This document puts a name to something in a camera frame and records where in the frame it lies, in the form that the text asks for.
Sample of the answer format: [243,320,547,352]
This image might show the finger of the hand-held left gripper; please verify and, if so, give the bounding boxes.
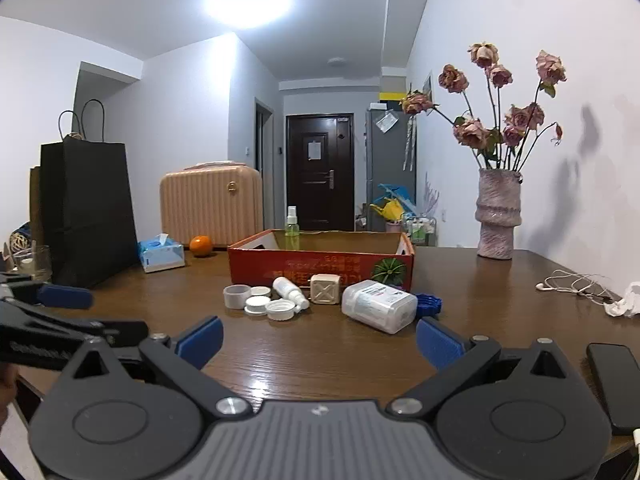
[0,299,149,372]
[0,272,94,310]

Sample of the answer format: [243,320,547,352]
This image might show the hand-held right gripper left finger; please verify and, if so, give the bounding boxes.
[60,316,253,420]

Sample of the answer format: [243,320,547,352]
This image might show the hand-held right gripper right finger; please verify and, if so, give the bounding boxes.
[387,317,583,417]

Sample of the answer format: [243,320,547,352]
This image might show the blue ridged plastic lid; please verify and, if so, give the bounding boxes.
[414,292,443,318]

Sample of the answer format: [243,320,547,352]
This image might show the large white plastic jar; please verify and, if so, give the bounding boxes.
[341,280,418,334]

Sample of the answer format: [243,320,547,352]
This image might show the white ridged lid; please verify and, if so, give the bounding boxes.
[265,299,297,321]

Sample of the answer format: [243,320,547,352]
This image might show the small white bottle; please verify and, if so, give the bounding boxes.
[272,277,311,310]

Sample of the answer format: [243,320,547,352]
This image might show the beige square box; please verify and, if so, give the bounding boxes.
[310,273,343,306]

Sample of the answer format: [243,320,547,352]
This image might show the red cardboard box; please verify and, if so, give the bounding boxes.
[227,229,416,293]

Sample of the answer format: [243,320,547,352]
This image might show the glass cup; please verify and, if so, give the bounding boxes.
[11,245,53,282]

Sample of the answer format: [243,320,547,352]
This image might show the black paper bag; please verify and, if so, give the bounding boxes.
[40,99,140,288]

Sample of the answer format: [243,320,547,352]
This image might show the blue tissue pack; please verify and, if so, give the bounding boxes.
[137,233,186,273]

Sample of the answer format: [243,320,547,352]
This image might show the pink ribbed suitcase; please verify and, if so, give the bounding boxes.
[159,162,264,248]

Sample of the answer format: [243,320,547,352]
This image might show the pink textured vase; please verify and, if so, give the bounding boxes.
[475,168,523,260]

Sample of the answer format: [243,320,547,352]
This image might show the yellow watering can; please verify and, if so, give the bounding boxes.
[369,199,405,222]

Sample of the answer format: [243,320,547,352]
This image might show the white earphones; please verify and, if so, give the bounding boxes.
[535,270,616,303]

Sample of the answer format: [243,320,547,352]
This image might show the blue folding stool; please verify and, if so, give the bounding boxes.
[377,183,416,211]

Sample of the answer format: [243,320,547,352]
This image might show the black smartphone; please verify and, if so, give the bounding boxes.
[586,343,640,436]

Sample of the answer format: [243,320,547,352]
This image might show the grey refrigerator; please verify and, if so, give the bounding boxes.
[365,108,417,233]

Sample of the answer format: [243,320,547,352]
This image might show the crumpled white tissue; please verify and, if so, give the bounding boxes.
[604,282,640,317]

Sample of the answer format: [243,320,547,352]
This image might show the dark brown entrance door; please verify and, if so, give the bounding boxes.
[286,113,355,232]

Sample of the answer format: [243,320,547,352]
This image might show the dried pink roses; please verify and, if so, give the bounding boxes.
[400,42,568,171]

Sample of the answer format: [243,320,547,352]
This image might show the round ceiling light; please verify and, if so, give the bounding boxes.
[202,0,293,28]

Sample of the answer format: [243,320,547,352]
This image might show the wire rack with bottles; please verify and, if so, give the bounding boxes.
[400,212,438,247]

